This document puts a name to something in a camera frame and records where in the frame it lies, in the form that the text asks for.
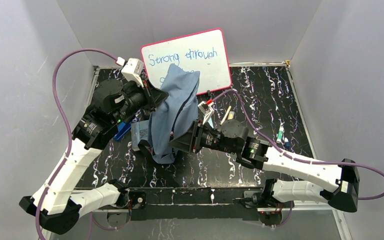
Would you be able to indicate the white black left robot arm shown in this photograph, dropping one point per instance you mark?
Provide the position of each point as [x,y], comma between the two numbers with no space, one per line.
[55,206]

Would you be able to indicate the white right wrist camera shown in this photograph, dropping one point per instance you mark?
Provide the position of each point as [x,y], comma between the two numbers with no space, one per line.
[206,107]

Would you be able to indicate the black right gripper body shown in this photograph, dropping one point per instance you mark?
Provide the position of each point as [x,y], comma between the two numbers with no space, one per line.
[196,137]

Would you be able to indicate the dark blue Nineteen Eighty-Four book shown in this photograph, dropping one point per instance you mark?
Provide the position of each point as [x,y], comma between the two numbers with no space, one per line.
[139,135]

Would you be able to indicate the blue student backpack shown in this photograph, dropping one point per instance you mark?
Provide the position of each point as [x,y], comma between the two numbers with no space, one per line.
[173,117]

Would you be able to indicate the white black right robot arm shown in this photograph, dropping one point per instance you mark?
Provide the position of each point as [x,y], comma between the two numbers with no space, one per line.
[336,185]

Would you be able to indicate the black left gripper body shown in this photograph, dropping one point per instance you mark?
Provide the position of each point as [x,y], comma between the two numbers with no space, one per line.
[150,97]

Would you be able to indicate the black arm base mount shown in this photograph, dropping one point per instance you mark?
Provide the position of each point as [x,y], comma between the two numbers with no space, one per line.
[239,203]

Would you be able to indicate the pink framed whiteboard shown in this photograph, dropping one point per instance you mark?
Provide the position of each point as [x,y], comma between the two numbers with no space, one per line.
[204,52]

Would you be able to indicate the blue stapler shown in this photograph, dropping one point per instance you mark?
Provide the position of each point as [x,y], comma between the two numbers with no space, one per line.
[122,129]

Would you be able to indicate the green white glue stick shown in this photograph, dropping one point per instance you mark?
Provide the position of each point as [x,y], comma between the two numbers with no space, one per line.
[280,135]

